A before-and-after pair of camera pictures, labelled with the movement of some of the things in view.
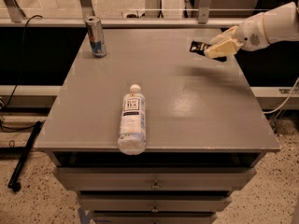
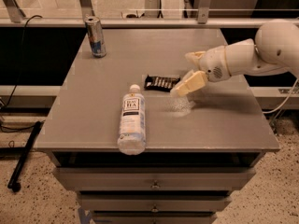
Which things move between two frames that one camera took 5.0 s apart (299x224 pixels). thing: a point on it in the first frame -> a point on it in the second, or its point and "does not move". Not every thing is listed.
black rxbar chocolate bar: x=200 y=48 -> x=164 y=84
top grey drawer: x=155 y=178 does not move
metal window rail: x=122 y=22 does not move
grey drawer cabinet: x=205 y=131 does not move
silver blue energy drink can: x=96 y=36 does not move
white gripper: x=249 y=35 -> x=213 y=63
